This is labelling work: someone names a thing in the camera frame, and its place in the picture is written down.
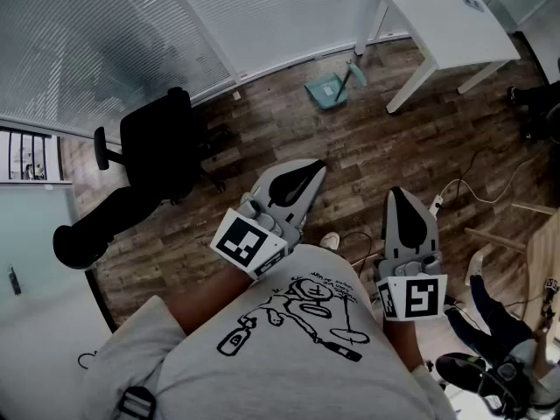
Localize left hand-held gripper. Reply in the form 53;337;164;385
209;158;327;281

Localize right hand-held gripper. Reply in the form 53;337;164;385
375;186;448;323

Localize teal dustpan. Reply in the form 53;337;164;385
304;61;368;112

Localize person's left forearm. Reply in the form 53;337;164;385
168;262;255;336

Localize person's right forearm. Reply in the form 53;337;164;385
382;319;425;374

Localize light wooden table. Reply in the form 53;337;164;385
522;207;560;334

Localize black office chair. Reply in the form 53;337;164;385
52;86;228;270

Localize person in white patterned shirt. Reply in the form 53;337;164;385
80;242;459;420

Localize white table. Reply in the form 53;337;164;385
354;0;522;116

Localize white slatted blinds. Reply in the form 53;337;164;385
0;0;397;137

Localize black cable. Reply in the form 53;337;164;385
454;145;498;194
339;231;380;279

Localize white cable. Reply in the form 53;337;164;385
439;164;537;205

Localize wooden stick frame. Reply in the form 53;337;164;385
463;202;559;256

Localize black strap buckle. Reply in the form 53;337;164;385
115;385;157;419

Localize black door handle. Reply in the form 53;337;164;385
7;264;22;296

